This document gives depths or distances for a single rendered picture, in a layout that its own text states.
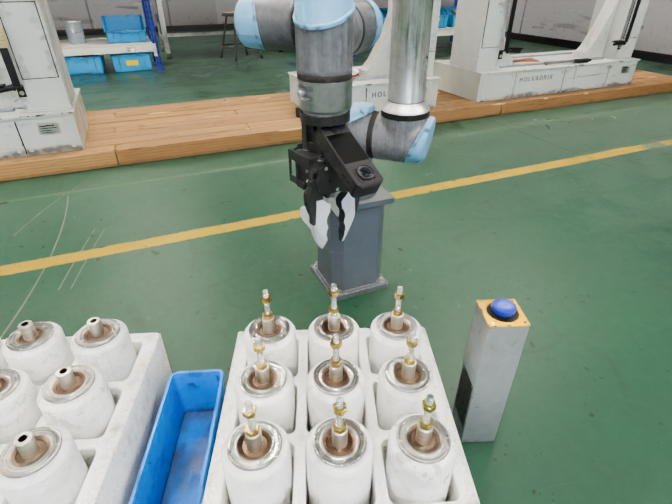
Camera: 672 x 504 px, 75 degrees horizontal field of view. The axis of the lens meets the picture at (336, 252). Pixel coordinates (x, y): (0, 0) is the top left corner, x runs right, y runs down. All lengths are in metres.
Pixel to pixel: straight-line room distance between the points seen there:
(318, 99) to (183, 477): 0.72
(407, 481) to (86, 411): 0.50
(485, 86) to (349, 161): 2.72
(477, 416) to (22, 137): 2.26
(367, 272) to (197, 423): 0.61
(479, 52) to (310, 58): 2.71
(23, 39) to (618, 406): 2.53
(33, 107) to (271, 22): 1.95
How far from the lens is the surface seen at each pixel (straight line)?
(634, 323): 1.46
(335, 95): 0.61
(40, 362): 0.96
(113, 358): 0.91
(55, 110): 2.55
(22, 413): 0.90
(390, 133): 1.08
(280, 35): 0.73
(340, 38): 0.60
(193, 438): 1.02
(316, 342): 0.81
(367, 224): 1.20
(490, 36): 3.29
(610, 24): 4.25
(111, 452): 0.83
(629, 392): 1.24
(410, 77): 1.05
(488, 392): 0.90
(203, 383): 0.99
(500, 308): 0.79
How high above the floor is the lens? 0.80
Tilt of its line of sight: 32 degrees down
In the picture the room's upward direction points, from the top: straight up
